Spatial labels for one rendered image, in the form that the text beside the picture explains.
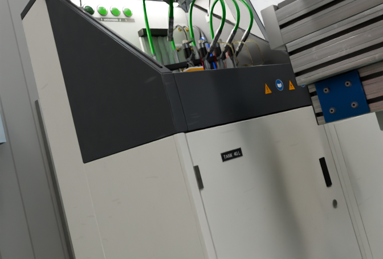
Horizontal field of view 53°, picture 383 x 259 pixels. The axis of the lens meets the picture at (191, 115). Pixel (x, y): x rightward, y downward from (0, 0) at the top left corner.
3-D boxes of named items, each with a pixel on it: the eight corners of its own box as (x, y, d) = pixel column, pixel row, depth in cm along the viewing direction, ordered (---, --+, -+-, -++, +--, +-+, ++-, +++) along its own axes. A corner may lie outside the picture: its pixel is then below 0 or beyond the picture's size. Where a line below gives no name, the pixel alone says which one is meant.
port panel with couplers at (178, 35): (186, 79, 171) (168, 14, 173) (181, 81, 173) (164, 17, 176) (206, 77, 179) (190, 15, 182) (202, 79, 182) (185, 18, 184)
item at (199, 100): (188, 131, 99) (173, 72, 100) (178, 134, 102) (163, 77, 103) (315, 103, 139) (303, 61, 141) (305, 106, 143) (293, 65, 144)
